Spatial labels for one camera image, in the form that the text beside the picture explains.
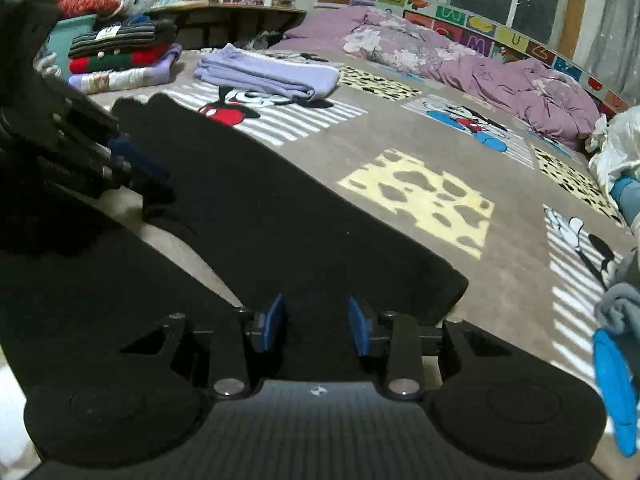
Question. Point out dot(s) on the folded lavender clothes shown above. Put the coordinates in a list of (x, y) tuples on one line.
[(270, 72)]

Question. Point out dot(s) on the folded grey cloth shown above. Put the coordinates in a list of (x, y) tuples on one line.
[(620, 305)]

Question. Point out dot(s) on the cartoon printed blanket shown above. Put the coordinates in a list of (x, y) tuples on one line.
[(500, 280)]

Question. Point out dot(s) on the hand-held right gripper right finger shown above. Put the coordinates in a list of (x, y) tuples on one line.
[(357, 330)]

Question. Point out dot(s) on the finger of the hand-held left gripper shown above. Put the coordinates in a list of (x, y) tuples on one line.
[(137, 160), (157, 194)]

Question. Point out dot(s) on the stack of folded clothes left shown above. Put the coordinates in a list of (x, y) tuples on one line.
[(130, 80)]

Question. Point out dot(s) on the dark wooden shelf desk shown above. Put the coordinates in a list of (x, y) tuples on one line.
[(240, 22)]

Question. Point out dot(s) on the dark striped folded sweater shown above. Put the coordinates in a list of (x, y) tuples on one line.
[(130, 35)]

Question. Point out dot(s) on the sheer grey curtain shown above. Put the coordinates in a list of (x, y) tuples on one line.
[(615, 35)]

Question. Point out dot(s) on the blue grey cloth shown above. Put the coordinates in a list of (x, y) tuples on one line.
[(627, 195)]

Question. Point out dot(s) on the black pants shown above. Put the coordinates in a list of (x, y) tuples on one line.
[(280, 230)]

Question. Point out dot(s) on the purple floral duvet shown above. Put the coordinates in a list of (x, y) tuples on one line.
[(500, 85)]

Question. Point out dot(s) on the colourful alphabet foam mat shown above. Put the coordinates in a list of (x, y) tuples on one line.
[(480, 25)]

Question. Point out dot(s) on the teal storage box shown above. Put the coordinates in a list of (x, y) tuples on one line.
[(62, 45)]

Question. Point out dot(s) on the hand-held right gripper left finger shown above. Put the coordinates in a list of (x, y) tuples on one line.
[(272, 327)]

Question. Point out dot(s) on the white crumpled bedding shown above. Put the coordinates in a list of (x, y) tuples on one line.
[(615, 150)]

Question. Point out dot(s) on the red green folded sweater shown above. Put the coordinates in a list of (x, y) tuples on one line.
[(125, 61)]

